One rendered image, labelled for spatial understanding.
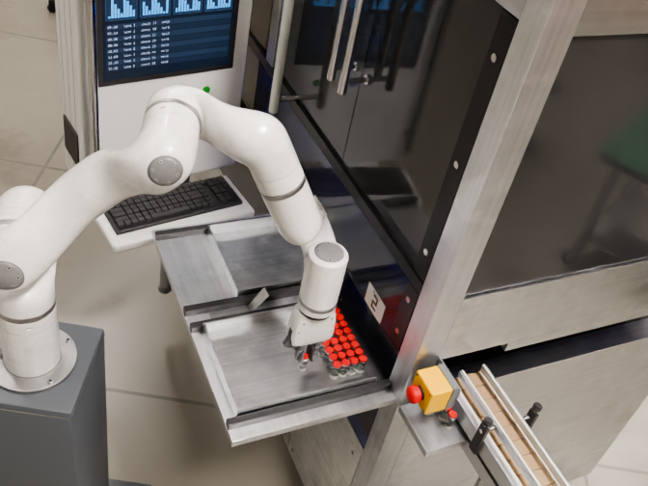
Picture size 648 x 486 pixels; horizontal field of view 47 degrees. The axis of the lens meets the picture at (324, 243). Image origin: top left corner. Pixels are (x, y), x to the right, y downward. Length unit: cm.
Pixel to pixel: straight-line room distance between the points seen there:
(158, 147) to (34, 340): 60
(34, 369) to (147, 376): 115
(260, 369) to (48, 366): 47
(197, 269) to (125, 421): 91
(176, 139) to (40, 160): 261
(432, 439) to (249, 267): 66
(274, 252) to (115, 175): 81
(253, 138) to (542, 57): 49
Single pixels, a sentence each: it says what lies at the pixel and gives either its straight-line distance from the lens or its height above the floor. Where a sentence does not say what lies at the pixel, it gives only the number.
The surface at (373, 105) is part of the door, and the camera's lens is 169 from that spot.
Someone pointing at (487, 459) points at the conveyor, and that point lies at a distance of 173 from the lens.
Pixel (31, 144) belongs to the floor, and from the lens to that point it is 395.
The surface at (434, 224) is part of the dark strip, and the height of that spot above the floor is 135.
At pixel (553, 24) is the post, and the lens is 122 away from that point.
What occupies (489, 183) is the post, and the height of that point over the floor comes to 152.
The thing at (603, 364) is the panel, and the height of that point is 80.
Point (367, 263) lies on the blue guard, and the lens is 177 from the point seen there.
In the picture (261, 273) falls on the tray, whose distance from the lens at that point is 198.
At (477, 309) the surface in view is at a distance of 163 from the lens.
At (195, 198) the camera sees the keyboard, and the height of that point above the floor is 83.
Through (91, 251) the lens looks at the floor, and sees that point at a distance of 332.
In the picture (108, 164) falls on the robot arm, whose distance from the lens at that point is 134.
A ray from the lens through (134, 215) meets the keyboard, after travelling 221.
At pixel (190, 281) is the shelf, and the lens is 194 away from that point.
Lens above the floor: 225
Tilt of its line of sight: 40 degrees down
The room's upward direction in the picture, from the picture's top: 13 degrees clockwise
